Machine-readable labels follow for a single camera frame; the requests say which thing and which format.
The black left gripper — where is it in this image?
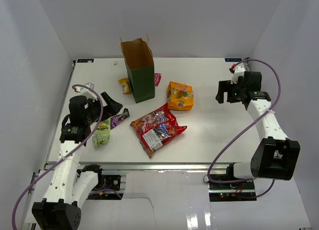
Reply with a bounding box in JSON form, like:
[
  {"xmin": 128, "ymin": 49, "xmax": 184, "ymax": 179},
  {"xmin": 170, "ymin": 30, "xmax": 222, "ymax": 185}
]
[{"xmin": 84, "ymin": 92, "xmax": 122, "ymax": 125}]

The small yellow snack packet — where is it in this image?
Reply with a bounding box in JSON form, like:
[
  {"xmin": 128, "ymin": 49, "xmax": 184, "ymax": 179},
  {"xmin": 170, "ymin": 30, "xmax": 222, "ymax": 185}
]
[{"xmin": 118, "ymin": 78, "xmax": 133, "ymax": 94}]

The orange snack pack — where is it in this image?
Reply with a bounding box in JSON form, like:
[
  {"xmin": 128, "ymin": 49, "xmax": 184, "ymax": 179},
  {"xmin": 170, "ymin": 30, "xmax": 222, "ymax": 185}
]
[{"xmin": 166, "ymin": 81, "xmax": 194, "ymax": 111}]

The large red candy bag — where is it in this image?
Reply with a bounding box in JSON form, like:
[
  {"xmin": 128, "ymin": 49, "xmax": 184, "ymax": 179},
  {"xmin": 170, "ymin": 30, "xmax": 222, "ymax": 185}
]
[{"xmin": 130, "ymin": 104, "xmax": 187, "ymax": 158}]

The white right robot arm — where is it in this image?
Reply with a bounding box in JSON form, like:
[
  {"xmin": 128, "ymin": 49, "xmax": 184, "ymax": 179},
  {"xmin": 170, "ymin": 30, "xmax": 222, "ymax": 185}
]
[{"xmin": 216, "ymin": 67, "xmax": 300, "ymax": 190}]

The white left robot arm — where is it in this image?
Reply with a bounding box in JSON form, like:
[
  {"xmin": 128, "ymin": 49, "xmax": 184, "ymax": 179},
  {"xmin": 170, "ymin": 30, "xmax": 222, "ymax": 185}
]
[{"xmin": 31, "ymin": 92, "xmax": 123, "ymax": 230}]

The brown and green paper bag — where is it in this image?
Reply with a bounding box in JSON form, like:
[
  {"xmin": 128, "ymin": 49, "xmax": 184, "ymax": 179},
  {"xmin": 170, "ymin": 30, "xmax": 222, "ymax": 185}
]
[{"xmin": 119, "ymin": 36, "xmax": 155, "ymax": 103}]

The purple chocolate bar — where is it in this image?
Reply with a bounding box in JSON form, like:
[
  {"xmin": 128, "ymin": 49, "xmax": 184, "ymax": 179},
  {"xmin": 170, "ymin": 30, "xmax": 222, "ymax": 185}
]
[{"xmin": 110, "ymin": 108, "xmax": 130, "ymax": 130}]

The blue label right corner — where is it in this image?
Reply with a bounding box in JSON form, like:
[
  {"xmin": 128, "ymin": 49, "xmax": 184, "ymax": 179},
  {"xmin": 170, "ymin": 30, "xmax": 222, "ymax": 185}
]
[{"xmin": 224, "ymin": 58, "xmax": 242, "ymax": 62}]

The blue label corner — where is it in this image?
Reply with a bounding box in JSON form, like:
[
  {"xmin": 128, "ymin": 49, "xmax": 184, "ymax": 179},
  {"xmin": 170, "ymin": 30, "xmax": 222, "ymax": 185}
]
[
  {"xmin": 77, "ymin": 58, "xmax": 94, "ymax": 63},
  {"xmin": 224, "ymin": 58, "xmax": 242, "ymax": 62}
]

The green snack packet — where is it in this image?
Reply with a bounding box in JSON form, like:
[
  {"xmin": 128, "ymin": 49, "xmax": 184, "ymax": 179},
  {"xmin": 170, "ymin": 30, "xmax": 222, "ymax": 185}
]
[{"xmin": 92, "ymin": 118, "xmax": 111, "ymax": 148}]

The small pink snack packet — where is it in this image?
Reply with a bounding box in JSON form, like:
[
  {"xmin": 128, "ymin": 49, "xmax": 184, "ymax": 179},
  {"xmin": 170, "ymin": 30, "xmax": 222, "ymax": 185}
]
[{"xmin": 155, "ymin": 73, "xmax": 161, "ymax": 86}]

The blue label left corner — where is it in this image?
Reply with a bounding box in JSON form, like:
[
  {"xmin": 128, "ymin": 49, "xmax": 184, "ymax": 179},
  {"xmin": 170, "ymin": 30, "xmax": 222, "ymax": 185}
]
[{"xmin": 77, "ymin": 58, "xmax": 94, "ymax": 63}]

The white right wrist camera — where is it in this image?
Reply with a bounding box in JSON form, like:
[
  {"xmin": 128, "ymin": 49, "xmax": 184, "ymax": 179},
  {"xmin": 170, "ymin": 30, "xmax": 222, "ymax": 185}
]
[{"xmin": 229, "ymin": 64, "xmax": 246, "ymax": 84}]

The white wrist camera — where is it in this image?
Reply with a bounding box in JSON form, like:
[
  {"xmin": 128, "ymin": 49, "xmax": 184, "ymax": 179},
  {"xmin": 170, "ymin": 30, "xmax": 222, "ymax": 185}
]
[
  {"xmin": 229, "ymin": 64, "xmax": 246, "ymax": 84},
  {"xmin": 73, "ymin": 82, "xmax": 98, "ymax": 101}
]

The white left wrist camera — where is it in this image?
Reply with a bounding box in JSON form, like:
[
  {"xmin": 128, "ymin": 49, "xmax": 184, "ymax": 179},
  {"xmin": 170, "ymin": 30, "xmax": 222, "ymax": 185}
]
[{"xmin": 73, "ymin": 82, "xmax": 98, "ymax": 101}]

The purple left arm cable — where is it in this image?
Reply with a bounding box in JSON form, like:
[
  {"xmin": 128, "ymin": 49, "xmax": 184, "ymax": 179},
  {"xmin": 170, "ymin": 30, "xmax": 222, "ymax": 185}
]
[{"xmin": 11, "ymin": 84, "xmax": 104, "ymax": 230}]

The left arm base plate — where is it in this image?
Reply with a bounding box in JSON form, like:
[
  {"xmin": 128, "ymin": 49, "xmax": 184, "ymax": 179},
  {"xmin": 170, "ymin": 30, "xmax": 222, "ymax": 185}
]
[{"xmin": 91, "ymin": 174, "xmax": 121, "ymax": 194}]

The aluminium front rail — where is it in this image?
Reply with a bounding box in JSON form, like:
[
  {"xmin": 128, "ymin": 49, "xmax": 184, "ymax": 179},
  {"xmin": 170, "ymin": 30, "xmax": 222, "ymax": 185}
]
[{"xmin": 43, "ymin": 162, "xmax": 284, "ymax": 171}]

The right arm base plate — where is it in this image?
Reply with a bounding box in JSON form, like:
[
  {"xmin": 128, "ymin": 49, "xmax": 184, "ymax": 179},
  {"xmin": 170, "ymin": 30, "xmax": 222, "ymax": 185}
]
[{"xmin": 203, "ymin": 175, "xmax": 257, "ymax": 202}]

